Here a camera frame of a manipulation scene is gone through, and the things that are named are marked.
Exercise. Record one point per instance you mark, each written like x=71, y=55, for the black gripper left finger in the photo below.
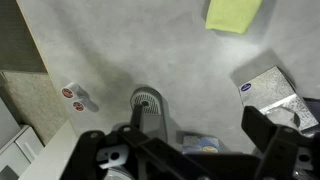
x=146, y=156

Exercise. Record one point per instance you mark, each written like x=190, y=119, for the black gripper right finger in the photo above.
x=266, y=133

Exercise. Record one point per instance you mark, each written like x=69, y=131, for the yellow microfiber towel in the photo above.
x=231, y=15

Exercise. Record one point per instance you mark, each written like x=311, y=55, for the silver patterned tissue box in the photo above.
x=270, y=90

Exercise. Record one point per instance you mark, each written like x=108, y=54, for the blue and silver packet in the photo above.
x=200, y=144

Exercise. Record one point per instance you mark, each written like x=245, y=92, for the white pod with red label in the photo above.
x=69, y=91
x=80, y=105

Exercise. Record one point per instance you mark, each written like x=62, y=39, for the white cabinet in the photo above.
x=15, y=151

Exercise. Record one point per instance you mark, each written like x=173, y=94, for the white plastic bracket with hole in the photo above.
x=111, y=156

